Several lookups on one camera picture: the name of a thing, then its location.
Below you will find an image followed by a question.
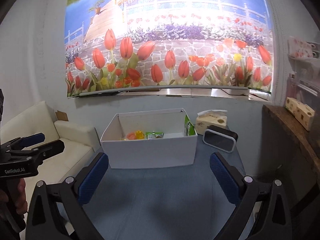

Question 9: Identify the amber jelly cup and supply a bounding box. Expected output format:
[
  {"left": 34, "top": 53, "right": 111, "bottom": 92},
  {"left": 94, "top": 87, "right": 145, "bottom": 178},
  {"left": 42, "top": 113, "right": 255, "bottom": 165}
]
[{"left": 135, "top": 130, "right": 145, "bottom": 140}]

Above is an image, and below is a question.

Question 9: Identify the cream leather sofa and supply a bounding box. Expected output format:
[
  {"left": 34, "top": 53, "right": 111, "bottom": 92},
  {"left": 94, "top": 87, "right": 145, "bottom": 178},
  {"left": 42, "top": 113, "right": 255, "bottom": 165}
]
[{"left": 0, "top": 101, "right": 99, "bottom": 240}]

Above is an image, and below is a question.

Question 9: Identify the plastic drawer organizer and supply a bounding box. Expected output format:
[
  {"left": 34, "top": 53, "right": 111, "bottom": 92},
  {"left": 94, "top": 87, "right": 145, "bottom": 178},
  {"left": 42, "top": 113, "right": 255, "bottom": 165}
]
[{"left": 286, "top": 36, "right": 319, "bottom": 108}]

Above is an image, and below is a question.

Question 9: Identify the tulip landscape wall poster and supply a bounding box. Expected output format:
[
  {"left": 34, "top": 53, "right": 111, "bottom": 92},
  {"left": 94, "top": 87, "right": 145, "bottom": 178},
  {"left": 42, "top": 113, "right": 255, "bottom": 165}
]
[{"left": 64, "top": 0, "right": 273, "bottom": 97}]

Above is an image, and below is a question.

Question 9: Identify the cheese pattern box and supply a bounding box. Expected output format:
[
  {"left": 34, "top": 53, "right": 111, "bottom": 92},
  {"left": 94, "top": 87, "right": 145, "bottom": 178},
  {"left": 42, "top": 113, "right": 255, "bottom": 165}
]
[{"left": 285, "top": 97, "right": 315, "bottom": 131}]

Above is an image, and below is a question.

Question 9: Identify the pink jelly cup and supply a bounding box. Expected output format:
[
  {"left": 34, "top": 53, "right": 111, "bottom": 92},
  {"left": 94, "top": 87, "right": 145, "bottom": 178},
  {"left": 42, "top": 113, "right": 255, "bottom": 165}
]
[{"left": 126, "top": 132, "right": 136, "bottom": 140}]

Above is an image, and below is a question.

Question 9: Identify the tissue box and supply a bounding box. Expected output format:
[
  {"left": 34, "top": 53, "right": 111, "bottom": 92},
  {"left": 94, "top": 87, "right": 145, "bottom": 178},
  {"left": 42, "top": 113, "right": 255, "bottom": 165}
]
[{"left": 195, "top": 109, "right": 227, "bottom": 135}]

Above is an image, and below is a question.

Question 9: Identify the person's left hand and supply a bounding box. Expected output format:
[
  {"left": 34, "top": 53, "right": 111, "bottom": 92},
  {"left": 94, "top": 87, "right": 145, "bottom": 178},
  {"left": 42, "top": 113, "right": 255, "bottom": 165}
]
[{"left": 1, "top": 178, "right": 28, "bottom": 217}]

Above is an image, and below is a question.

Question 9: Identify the white cardboard box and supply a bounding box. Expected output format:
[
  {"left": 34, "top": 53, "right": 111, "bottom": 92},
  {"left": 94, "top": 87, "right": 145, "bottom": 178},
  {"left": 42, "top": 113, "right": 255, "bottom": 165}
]
[{"left": 100, "top": 108, "right": 197, "bottom": 169}]

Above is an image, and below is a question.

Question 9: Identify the green snack bag in box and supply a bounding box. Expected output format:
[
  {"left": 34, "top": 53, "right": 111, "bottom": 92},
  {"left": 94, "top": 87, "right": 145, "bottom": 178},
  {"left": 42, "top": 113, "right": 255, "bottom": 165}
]
[{"left": 184, "top": 115, "right": 196, "bottom": 136}]

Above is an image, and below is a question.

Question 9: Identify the green snack bar packet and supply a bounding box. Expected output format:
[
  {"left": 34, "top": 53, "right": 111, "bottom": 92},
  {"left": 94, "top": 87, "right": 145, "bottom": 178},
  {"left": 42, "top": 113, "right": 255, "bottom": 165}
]
[{"left": 145, "top": 132, "right": 164, "bottom": 140}]

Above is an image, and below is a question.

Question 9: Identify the wooden side shelf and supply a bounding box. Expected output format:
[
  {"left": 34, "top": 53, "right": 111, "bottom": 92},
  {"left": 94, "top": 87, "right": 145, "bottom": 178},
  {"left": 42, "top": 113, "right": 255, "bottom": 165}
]
[{"left": 263, "top": 105, "right": 319, "bottom": 174}]

